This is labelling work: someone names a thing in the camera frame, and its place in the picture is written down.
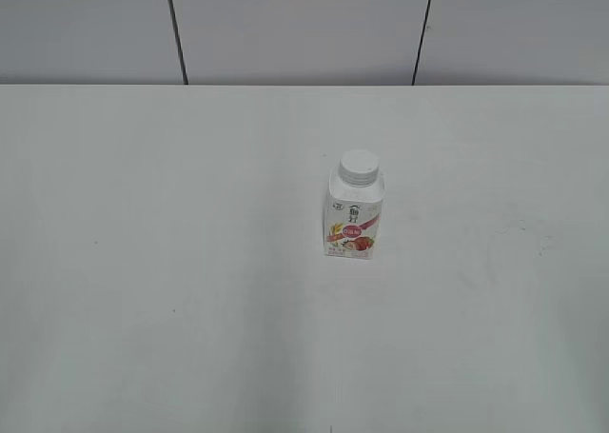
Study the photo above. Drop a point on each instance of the white strawberry yogurt bottle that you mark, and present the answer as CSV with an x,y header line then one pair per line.
x,y
352,216

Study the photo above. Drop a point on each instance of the white plastic bottle cap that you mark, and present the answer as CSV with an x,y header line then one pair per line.
x,y
359,168

